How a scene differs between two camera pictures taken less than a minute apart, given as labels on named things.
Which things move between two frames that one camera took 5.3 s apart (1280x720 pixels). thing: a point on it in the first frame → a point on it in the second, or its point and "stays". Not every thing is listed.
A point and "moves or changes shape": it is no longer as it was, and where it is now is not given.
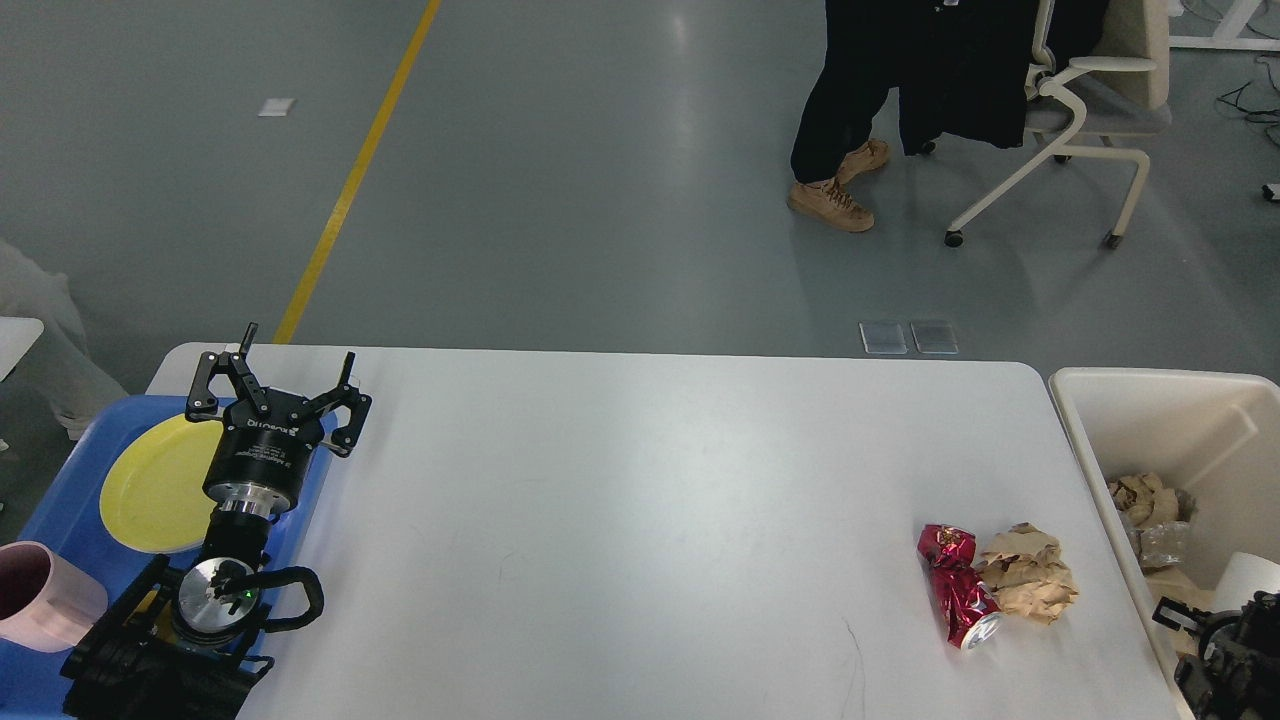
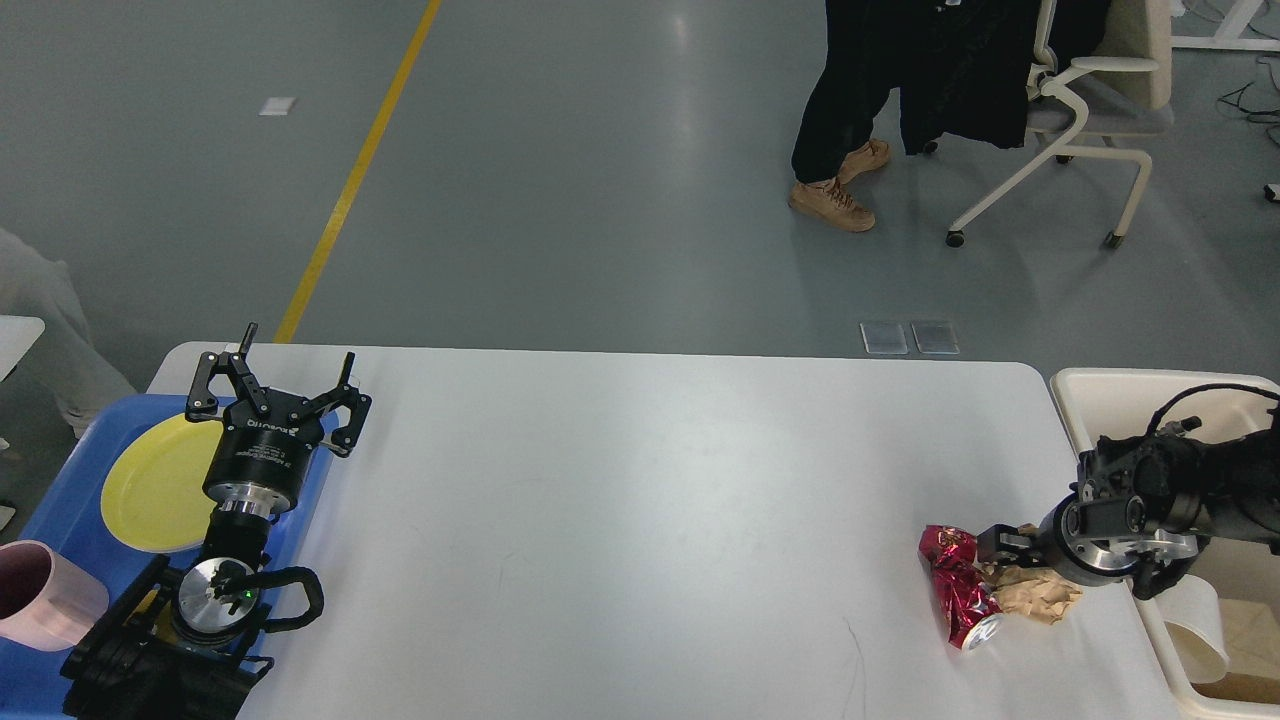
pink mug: [45, 604] stays
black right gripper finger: [1178, 616] → [1004, 544]
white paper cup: [1244, 575] moves or changes shape
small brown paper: [1029, 574] stays
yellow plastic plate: [152, 497] stays
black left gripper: [261, 454] stays
